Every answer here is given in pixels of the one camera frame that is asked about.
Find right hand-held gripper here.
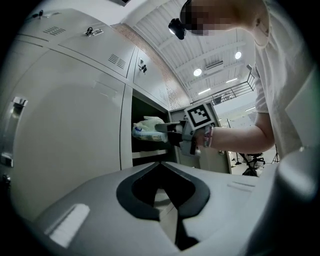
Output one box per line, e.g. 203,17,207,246
153,101,217,157

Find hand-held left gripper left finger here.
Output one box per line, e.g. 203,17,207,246
33,161,180,256

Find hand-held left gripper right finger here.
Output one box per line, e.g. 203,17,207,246
160,161,284,256

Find clear plastic bag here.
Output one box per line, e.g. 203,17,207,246
131,115,169,144

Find grey metal locker cabinet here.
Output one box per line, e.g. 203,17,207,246
1,8,192,223

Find person's right forearm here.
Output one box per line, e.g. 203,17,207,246
210,123,276,155

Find person's right hand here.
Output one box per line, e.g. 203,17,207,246
195,126,212,149

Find black office chair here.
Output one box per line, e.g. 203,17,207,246
241,152,266,177

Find metal mezzanine railing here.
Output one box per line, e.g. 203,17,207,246
190,73,256,106

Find black tripod stand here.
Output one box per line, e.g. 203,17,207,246
270,143,283,165

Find ceiling air vent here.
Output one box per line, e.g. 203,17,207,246
204,60,224,71

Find person's white shirt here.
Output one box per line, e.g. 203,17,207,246
251,0,320,161

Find person's head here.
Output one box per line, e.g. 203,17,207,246
180,0,270,48

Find pink beaded bracelet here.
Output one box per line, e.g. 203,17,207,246
203,126,215,148

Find black head-mounted camera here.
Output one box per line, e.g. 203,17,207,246
167,17,188,41

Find locker door handles with keys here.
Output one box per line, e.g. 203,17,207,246
0,9,149,176

